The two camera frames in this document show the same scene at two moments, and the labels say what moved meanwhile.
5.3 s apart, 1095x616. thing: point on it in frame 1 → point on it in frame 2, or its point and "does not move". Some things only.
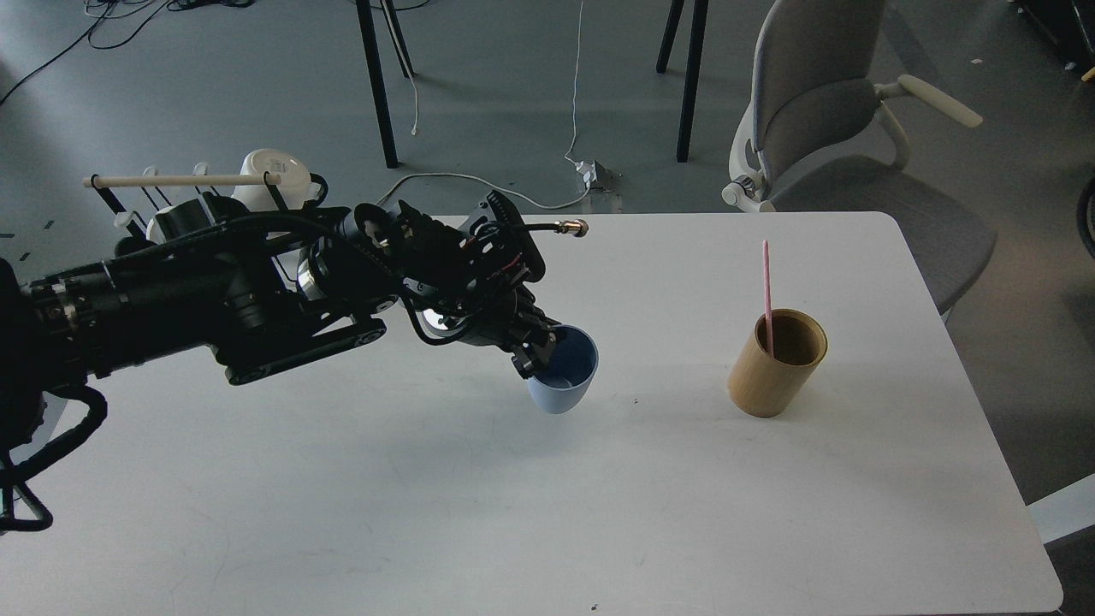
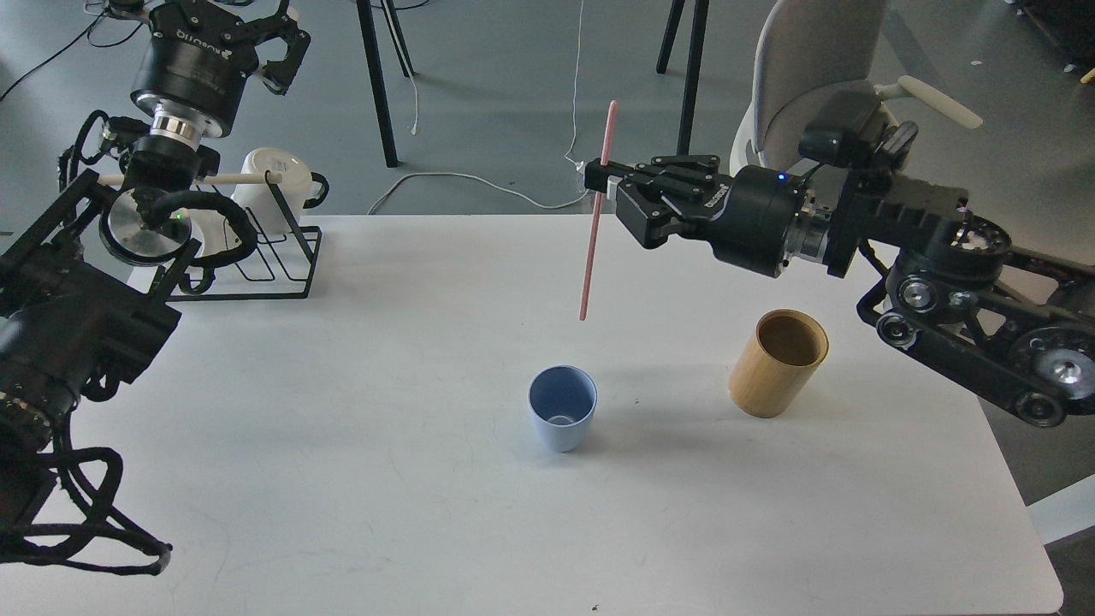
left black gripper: [468, 283] → [200, 54]
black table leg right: [693, 68] does not move
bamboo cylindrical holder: [765, 385] does not move
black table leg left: [377, 72] does not move
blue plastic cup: [565, 379] → [562, 399]
